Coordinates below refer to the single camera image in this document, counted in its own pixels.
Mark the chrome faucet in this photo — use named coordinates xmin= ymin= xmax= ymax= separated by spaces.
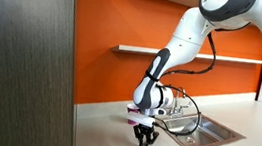
xmin=165 ymin=87 xmax=194 ymax=122

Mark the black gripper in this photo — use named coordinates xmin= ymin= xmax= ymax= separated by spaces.
xmin=130 ymin=123 xmax=162 ymax=146

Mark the round sink drain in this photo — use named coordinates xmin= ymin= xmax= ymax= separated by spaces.
xmin=185 ymin=136 xmax=198 ymax=145

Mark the purple plastic cup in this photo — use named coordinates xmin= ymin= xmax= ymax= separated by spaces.
xmin=124 ymin=102 xmax=141 ymax=126

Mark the thin white wall shelf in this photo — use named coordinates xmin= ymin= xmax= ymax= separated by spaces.
xmin=110 ymin=41 xmax=262 ymax=71

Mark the stainless steel sink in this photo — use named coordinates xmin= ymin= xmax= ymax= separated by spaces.
xmin=150 ymin=107 xmax=249 ymax=146

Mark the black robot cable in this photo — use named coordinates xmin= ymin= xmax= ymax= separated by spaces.
xmin=151 ymin=26 xmax=219 ymax=141

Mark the dark wood cabinet panel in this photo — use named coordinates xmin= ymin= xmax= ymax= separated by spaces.
xmin=0 ymin=0 xmax=93 ymax=146

